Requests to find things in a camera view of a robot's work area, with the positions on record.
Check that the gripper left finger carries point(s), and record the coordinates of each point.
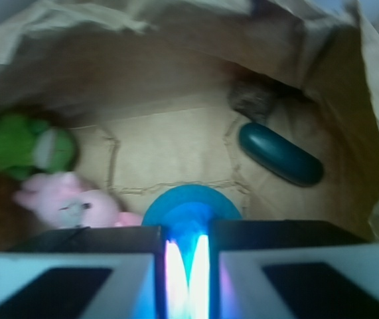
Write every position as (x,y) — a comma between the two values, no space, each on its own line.
(84,273)

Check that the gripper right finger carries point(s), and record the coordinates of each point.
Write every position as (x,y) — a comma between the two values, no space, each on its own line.
(291,269)

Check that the dark teal oval object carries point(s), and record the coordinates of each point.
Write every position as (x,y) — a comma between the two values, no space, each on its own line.
(279,155)

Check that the green plush frog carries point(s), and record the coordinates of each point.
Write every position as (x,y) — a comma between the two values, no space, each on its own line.
(28,145)

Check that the blue textured ball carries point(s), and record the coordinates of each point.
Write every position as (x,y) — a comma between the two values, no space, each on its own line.
(185,212)

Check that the brown paper bag bin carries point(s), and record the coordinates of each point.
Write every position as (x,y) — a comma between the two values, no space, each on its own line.
(144,85)

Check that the pink plush bunny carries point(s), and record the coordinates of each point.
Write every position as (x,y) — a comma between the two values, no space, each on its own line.
(64,200)

